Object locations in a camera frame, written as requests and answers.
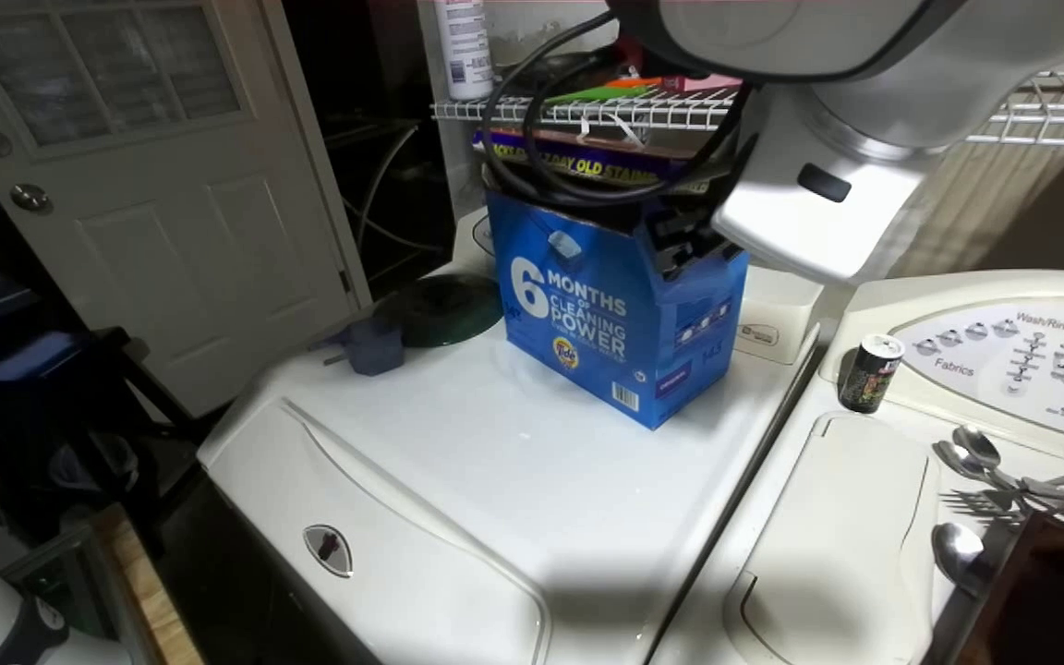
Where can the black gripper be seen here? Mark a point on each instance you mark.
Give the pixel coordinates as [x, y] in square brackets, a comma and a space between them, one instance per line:
[683, 233]

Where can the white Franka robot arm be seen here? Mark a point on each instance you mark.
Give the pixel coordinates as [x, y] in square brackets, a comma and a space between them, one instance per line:
[875, 76]

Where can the blue Tide detergent box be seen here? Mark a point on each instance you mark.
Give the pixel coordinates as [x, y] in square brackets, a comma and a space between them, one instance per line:
[608, 320]

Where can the translucent blue plastic cup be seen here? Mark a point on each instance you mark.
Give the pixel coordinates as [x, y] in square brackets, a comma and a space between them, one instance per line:
[372, 350]

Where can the small black can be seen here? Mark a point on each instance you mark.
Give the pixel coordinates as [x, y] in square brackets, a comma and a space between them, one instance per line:
[868, 373]

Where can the tall white bottle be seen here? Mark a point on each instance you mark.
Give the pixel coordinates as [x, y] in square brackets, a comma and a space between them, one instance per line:
[464, 49]

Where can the white washing machine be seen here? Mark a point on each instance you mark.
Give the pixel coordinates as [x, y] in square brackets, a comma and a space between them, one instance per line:
[482, 504]

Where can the dark brown tray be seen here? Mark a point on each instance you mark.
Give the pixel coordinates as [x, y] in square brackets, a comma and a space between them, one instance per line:
[1050, 592]

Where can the white panel door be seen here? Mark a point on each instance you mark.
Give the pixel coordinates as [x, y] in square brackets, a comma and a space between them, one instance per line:
[149, 223]

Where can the wooden base board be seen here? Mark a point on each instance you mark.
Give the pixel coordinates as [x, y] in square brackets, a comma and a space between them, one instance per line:
[149, 592]

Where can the metal door knob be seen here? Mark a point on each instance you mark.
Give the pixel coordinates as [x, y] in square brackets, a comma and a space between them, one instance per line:
[29, 197]

